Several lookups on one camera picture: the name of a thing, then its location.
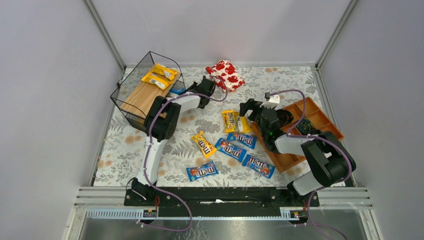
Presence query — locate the orange compartment tray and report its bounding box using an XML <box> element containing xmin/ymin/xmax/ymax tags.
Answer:
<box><xmin>264</xmin><ymin>97</ymin><xmax>344</xmax><ymax>173</ymax></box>

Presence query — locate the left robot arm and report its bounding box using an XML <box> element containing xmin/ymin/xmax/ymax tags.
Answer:
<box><xmin>130</xmin><ymin>76</ymin><xmax>216</xmax><ymax>202</ymax></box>

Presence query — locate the yellow m&m bag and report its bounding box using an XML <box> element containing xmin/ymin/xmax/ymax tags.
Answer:
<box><xmin>190</xmin><ymin>130</ymin><xmax>217</xmax><ymax>158</ymax></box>
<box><xmin>236</xmin><ymin>113</ymin><xmax>252</xmax><ymax>134</ymax></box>
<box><xmin>150</xmin><ymin>63</ymin><xmax>179</xmax><ymax>81</ymax></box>
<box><xmin>221</xmin><ymin>110</ymin><xmax>238</xmax><ymax>133</ymax></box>
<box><xmin>141</xmin><ymin>72</ymin><xmax>173</xmax><ymax>90</ymax></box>

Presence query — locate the red white floral pouch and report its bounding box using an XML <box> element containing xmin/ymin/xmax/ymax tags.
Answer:
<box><xmin>205</xmin><ymin>59</ymin><xmax>246</xmax><ymax>93</ymax></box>

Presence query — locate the green black coiled roll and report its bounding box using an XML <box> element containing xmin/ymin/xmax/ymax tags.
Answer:
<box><xmin>296</xmin><ymin>117</ymin><xmax>317</xmax><ymax>136</ymax></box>

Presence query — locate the floral table mat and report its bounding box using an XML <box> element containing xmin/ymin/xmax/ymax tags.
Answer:
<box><xmin>93</xmin><ymin>66</ymin><xmax>322</xmax><ymax>187</ymax></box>

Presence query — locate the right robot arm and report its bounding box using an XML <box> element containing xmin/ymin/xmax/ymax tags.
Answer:
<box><xmin>239</xmin><ymin>97</ymin><xmax>357</xmax><ymax>196</ymax></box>

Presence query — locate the black coiled cable roll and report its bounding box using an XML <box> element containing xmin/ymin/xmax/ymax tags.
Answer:
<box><xmin>274</xmin><ymin>109</ymin><xmax>295</xmax><ymax>128</ymax></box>

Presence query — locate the black wire wooden shelf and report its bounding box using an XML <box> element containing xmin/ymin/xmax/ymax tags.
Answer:
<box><xmin>110</xmin><ymin>51</ymin><xmax>186</xmax><ymax>131</ymax></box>

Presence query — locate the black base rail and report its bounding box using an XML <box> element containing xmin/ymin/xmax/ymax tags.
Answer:
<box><xmin>123</xmin><ymin>187</ymin><xmax>320</xmax><ymax>218</ymax></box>

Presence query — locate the blue m&m bag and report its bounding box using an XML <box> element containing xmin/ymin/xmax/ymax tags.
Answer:
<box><xmin>226</xmin><ymin>132</ymin><xmax>257</xmax><ymax>149</ymax></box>
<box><xmin>168</xmin><ymin>88</ymin><xmax>186</xmax><ymax>96</ymax></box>
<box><xmin>241</xmin><ymin>154</ymin><xmax>276</xmax><ymax>179</ymax></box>
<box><xmin>186</xmin><ymin>161</ymin><xmax>219</xmax><ymax>182</ymax></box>
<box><xmin>214</xmin><ymin>138</ymin><xmax>247</xmax><ymax>163</ymax></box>

